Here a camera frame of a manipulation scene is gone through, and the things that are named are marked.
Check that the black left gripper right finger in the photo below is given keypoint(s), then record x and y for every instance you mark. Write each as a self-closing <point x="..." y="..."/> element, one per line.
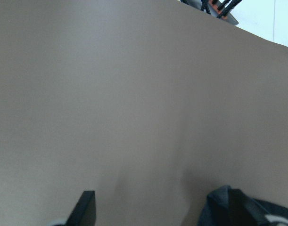
<point x="245" y="211"/>

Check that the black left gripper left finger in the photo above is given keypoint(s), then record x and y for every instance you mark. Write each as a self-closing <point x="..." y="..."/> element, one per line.
<point x="84" y="212"/>

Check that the black printed t-shirt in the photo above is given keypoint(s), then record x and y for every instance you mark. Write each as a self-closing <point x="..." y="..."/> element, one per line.
<point x="215" y="210"/>

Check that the brown table mat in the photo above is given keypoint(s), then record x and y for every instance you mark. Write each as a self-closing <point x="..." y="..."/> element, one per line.
<point x="150" y="103"/>

